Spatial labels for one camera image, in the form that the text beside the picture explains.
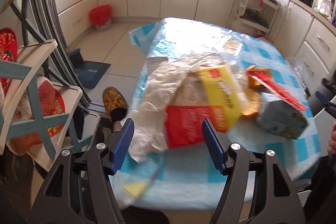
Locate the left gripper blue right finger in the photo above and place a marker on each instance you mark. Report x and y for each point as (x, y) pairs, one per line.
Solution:
(213, 145)

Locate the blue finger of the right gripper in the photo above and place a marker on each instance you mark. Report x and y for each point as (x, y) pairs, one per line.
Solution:
(322, 99)

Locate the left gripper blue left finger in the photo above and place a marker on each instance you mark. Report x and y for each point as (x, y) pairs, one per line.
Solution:
(119, 143)

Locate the light blue milk carton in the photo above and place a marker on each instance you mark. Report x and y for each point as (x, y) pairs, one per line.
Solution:
(279, 118)

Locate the yellow red tape package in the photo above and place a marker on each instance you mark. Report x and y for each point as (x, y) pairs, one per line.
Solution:
(208, 92)

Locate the orange peel piece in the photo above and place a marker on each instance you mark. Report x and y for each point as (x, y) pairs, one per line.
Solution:
(253, 72)
(254, 103)

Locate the red snack wrapper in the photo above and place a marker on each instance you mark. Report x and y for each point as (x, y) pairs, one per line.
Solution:
(281, 92)

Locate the white plastic bag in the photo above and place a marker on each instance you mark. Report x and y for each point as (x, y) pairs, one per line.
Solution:
(150, 115)

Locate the orange peel piece back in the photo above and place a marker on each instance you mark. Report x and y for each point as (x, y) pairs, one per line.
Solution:
(253, 72)

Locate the red lined trash bin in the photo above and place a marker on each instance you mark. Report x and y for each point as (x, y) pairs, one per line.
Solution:
(100, 17)

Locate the white kitchen cabinets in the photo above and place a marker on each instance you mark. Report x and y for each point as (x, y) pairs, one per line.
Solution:
(297, 30)

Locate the person's right hand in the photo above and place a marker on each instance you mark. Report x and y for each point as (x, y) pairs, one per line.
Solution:
(331, 149)

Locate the clear bag in drawer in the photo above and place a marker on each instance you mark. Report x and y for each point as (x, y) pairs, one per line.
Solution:
(299, 72)

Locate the colourful slipper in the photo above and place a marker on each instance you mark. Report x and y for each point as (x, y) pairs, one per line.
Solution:
(115, 104)

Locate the blue checkered plastic tablecloth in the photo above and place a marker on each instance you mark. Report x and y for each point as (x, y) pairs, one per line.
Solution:
(185, 176)

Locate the blue dustpan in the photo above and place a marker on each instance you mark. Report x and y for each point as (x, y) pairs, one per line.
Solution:
(89, 73)

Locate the white blue shelf rack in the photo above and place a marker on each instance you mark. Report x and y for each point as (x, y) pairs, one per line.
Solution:
(38, 115)

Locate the white trolley rack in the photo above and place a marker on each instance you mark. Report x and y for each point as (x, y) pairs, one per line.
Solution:
(253, 17)

